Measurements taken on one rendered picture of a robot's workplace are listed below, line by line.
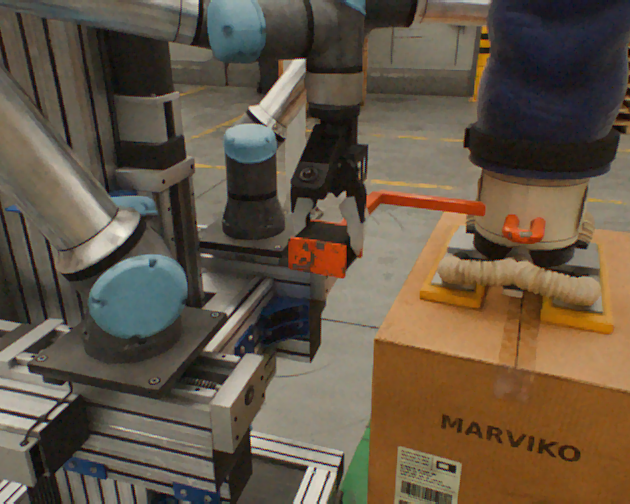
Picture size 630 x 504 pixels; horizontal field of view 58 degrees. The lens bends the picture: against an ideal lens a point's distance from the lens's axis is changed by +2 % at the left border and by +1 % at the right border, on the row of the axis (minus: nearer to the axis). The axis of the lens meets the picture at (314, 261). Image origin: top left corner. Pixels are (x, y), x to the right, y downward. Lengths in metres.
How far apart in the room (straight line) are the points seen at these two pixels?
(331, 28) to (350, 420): 1.82
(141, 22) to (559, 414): 0.75
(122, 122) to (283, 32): 0.46
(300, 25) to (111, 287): 0.37
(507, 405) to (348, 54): 0.53
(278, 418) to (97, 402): 1.43
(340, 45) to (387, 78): 9.70
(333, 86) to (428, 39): 9.70
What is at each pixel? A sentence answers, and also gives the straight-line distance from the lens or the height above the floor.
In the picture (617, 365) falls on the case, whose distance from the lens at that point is 0.88.
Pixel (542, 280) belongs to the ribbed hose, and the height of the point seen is 1.16.
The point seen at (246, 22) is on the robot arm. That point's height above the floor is 1.51.
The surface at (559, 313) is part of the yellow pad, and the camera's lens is 0.94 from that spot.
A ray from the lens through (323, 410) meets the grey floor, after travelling 2.38.
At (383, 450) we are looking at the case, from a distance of 0.97.
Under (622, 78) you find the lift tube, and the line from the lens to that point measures 0.96.
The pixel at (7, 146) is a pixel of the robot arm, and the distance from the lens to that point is 0.66.
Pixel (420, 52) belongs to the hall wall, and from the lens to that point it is 10.45.
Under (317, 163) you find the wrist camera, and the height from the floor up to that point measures 1.34.
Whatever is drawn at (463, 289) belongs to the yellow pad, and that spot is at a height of 1.09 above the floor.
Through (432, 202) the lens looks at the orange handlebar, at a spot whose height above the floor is 1.21.
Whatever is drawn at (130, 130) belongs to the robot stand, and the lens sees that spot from 1.07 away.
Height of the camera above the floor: 1.53
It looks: 25 degrees down
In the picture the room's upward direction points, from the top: straight up
